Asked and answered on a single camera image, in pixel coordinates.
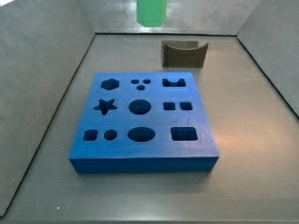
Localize green hexagon prism object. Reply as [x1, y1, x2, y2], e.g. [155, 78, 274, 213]
[136, 0, 167, 27]

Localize blue shape sorting block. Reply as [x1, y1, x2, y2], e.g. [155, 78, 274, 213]
[69, 72, 220, 174]

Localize dark curved cradle stand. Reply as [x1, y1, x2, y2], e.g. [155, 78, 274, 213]
[162, 40, 210, 68]

